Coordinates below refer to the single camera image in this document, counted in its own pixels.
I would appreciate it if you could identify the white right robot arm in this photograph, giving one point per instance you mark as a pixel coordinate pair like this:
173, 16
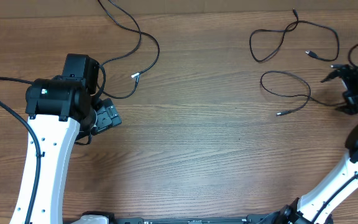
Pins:
317, 205

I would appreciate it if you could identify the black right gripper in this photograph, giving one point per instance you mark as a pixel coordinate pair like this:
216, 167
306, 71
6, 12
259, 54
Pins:
352, 86

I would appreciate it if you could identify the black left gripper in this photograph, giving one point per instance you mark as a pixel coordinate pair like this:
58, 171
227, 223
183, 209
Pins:
107, 115

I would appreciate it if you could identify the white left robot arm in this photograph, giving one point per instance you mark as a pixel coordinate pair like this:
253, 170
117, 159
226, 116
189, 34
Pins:
61, 111

